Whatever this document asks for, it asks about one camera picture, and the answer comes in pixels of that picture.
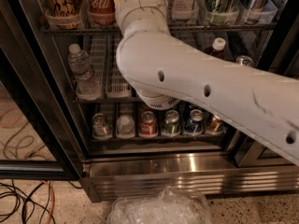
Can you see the blue can bottom shelf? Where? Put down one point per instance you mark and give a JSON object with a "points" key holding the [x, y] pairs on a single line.
{"points": [[194, 123]]}

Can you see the water bottle bottom shelf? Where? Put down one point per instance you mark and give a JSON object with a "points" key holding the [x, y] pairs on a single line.
{"points": [[125, 126]]}

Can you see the clear plastic bag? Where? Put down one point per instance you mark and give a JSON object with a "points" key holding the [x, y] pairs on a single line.
{"points": [[169, 206]]}

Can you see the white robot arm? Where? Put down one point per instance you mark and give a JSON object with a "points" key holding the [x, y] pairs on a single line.
{"points": [[263, 105]]}

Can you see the brown tea bottle white cap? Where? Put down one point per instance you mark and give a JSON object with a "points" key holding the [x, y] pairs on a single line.
{"points": [[217, 48]]}

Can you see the green drink can top shelf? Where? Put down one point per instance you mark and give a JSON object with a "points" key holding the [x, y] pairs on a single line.
{"points": [[220, 12]]}

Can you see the yellow black drink can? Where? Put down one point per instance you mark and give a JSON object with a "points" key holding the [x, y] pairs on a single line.
{"points": [[63, 14]]}

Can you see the green can bottom shelf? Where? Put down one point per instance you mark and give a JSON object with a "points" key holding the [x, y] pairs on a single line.
{"points": [[171, 123]]}

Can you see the silver can bottom shelf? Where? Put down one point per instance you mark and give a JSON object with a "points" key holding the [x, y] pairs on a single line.
{"points": [[101, 126]]}

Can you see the left fridge glass door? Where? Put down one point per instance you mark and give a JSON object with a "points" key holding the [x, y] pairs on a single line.
{"points": [[29, 149]]}

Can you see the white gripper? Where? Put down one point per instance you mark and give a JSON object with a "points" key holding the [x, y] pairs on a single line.
{"points": [[140, 0]]}

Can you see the left red coke can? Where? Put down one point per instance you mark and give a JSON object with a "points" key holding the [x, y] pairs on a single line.
{"points": [[101, 12]]}

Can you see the copper can bottom shelf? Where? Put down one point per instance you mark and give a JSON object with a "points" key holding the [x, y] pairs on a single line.
{"points": [[214, 125]]}

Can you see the white tea bottle top shelf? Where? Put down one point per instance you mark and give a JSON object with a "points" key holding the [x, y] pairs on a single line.
{"points": [[180, 9]]}

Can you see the silver blue can top shelf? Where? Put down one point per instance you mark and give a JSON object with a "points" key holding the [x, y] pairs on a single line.
{"points": [[253, 8]]}

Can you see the tilted blue red can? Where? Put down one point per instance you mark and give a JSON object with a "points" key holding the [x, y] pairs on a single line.
{"points": [[244, 60]]}

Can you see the empty white tray lane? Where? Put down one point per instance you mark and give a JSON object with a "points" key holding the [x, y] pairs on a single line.
{"points": [[116, 85]]}

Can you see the clear water bottle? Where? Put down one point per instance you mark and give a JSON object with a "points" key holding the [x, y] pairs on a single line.
{"points": [[82, 69]]}

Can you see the red coke can bottom shelf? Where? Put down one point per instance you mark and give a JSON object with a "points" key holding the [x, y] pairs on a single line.
{"points": [[148, 123]]}

